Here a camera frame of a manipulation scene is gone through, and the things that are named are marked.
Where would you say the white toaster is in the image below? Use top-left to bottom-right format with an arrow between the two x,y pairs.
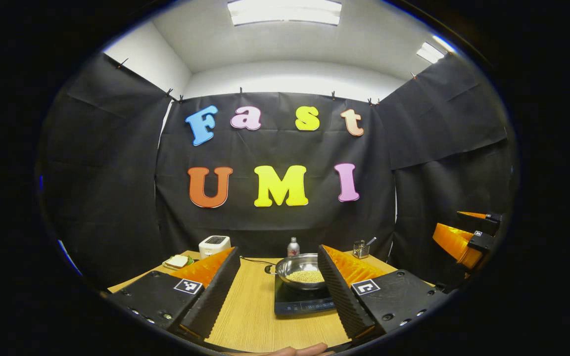
199,235 -> 232,259

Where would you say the pale green rectangular plate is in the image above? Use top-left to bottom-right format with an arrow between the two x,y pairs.
162,255 -> 195,271

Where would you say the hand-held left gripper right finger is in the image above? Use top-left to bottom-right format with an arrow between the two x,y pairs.
317,244 -> 447,340

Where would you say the pile of soybeans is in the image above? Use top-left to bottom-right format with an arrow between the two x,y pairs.
287,270 -> 325,284

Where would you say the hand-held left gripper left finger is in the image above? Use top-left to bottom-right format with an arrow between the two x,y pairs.
106,246 -> 242,342

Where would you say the ceiling light panel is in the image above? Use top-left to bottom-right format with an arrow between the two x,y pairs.
417,42 -> 447,64
228,0 -> 343,27

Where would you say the small wire basket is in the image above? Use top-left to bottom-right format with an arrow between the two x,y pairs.
353,237 -> 378,260

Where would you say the black induction cooktop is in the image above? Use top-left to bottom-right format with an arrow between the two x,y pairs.
274,273 -> 338,317

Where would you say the stainless steel pot black handle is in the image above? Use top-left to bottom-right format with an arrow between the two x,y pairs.
265,253 -> 327,291

